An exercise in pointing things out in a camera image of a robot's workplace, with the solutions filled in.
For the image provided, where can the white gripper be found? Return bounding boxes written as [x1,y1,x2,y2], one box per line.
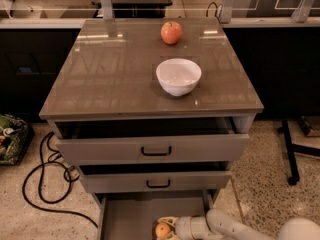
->
[156,216,194,240]

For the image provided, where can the orange fruit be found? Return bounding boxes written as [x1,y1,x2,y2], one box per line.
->
[155,222,171,238]

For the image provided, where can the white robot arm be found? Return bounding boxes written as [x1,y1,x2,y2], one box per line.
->
[153,209,320,240]

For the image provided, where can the bottom grey drawer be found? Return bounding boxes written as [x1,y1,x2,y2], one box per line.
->
[97,190,217,240]

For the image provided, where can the grey drawer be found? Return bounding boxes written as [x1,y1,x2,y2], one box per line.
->
[80,162,231,193]
[56,118,249,165]
[97,190,217,240]

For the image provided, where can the middle grey drawer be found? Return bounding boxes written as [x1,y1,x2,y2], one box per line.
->
[80,162,231,193]

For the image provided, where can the top grey drawer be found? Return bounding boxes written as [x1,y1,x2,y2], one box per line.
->
[56,118,249,165]

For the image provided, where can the grey drawer cabinet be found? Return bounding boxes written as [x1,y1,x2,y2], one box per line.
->
[38,16,264,240]

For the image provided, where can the black stand with wheel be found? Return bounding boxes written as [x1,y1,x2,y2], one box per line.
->
[278,120,320,185]

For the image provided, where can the white ceramic bowl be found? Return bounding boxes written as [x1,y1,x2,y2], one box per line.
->
[156,58,202,97]

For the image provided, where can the basket with green items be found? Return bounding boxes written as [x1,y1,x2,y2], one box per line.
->
[0,114,34,166]

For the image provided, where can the red apple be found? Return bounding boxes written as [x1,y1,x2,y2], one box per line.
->
[161,21,182,45]

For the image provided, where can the black background table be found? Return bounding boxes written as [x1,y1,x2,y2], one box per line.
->
[97,0,172,19]

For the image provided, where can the black floor cable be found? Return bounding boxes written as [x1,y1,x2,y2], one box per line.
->
[21,131,99,229]

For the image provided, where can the black looped cable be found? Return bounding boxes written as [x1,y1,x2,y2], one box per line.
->
[205,1,222,22]

